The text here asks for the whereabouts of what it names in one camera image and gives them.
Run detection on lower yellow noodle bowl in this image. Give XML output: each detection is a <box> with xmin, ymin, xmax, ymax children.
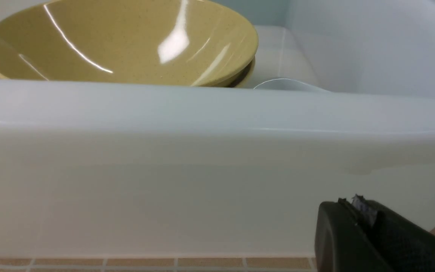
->
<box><xmin>0</xmin><ymin>53</ymin><xmax>256</xmax><ymax>88</ymax></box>

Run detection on yellow noodle bowl in tub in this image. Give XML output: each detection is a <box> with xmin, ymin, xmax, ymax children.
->
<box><xmin>0</xmin><ymin>0</ymin><xmax>259</xmax><ymax>87</ymax></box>

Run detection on white plastic tub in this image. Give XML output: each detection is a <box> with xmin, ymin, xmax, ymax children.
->
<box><xmin>0</xmin><ymin>0</ymin><xmax>435</xmax><ymax>258</ymax></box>

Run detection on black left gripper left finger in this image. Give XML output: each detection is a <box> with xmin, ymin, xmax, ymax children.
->
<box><xmin>315</xmin><ymin>201</ymin><xmax>392</xmax><ymax>272</ymax></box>

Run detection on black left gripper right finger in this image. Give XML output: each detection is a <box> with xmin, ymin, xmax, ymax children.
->
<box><xmin>353</xmin><ymin>195</ymin><xmax>435</xmax><ymax>272</ymax></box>

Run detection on white dish in tub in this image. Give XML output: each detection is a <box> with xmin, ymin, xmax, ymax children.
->
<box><xmin>254</xmin><ymin>78</ymin><xmax>331</xmax><ymax>93</ymax></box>

